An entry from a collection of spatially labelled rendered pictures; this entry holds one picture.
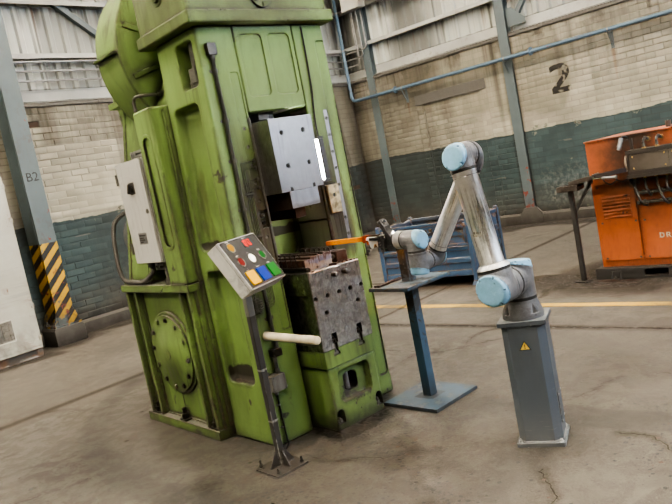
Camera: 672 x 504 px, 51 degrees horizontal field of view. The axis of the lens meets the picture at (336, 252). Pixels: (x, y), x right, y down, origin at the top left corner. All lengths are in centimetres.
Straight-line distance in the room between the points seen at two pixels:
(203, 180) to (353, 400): 150
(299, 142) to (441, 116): 850
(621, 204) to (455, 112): 593
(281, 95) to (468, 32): 825
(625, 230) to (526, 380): 349
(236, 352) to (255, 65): 164
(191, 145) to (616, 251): 409
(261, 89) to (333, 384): 168
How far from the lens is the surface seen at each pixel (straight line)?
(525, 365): 336
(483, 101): 1182
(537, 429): 346
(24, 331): 868
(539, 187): 1149
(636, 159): 640
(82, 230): 971
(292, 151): 386
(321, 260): 392
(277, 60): 412
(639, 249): 668
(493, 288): 311
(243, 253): 344
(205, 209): 407
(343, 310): 395
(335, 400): 397
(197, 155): 406
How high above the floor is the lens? 142
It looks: 6 degrees down
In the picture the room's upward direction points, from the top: 11 degrees counter-clockwise
